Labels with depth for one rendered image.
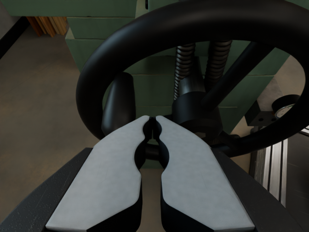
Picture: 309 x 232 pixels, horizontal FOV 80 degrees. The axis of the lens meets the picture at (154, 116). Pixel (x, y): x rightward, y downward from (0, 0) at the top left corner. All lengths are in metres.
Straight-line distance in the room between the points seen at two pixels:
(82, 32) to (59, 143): 0.93
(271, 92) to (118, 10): 0.45
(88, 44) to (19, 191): 0.97
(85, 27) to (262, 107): 0.45
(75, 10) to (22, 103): 1.22
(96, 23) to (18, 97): 1.27
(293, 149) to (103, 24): 0.96
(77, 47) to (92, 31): 0.05
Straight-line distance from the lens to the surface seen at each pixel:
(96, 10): 0.35
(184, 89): 0.25
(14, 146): 1.36
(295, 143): 1.11
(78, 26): 0.38
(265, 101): 0.57
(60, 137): 1.25
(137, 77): 0.43
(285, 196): 0.95
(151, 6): 0.23
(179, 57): 0.25
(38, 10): 0.39
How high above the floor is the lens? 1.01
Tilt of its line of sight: 58 degrees down
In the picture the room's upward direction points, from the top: 1 degrees clockwise
